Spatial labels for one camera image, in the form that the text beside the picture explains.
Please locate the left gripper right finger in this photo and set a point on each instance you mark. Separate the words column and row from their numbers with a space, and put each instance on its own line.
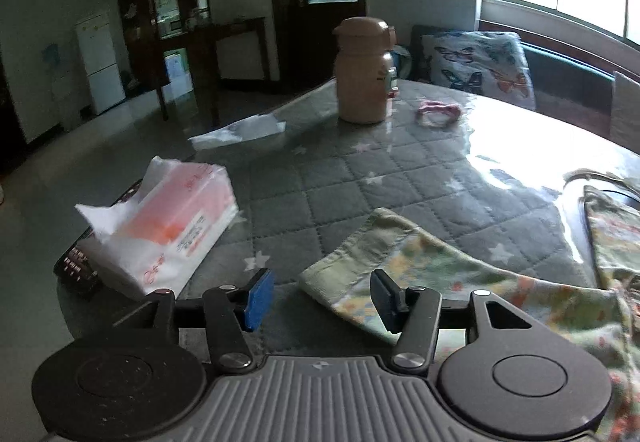
column 413, row 313

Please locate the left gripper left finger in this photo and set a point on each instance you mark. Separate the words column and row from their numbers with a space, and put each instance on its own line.
column 229, row 313

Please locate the pink tissue pack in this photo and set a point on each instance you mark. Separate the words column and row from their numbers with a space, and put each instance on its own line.
column 159, row 237

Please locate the black calculator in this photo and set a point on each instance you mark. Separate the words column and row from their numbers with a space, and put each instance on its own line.
column 86, row 267

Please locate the loose white tissue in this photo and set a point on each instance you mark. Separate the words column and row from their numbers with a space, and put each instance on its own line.
column 245, row 130

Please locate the pink hair scrunchie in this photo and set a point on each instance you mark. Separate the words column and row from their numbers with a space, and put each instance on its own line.
column 438, row 113

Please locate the pink cartoon water bottle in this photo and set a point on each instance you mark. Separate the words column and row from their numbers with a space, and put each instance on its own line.
column 364, row 70

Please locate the butterfly print pillow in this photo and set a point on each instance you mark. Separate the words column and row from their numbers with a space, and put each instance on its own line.
column 489, row 64

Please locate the teal bench sofa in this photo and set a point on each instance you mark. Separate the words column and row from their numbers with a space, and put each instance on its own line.
column 565, row 88

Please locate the dark wooden side table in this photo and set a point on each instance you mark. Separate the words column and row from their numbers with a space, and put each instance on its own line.
column 201, row 46

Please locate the plain white cushion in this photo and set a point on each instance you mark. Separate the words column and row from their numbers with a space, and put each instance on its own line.
column 625, row 113

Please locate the white refrigerator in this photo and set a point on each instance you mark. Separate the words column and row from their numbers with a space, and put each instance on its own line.
column 99, row 58

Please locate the dark wooden display cabinet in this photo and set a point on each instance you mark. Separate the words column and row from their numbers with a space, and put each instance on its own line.
column 162, row 17

